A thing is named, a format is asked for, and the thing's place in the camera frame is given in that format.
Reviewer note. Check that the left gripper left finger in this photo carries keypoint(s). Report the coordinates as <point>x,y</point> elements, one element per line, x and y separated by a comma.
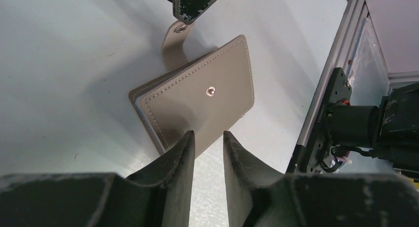
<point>158,195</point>

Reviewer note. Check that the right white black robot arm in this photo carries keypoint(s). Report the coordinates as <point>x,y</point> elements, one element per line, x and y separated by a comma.
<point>372,131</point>

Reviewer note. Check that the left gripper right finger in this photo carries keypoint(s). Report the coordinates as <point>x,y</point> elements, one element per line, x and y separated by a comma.
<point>259,196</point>

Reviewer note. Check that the grey card holder wallet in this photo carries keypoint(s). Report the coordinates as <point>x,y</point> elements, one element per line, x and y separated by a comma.
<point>207,95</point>

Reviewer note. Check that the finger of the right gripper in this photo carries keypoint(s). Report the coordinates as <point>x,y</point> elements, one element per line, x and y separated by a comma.
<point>187,11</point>

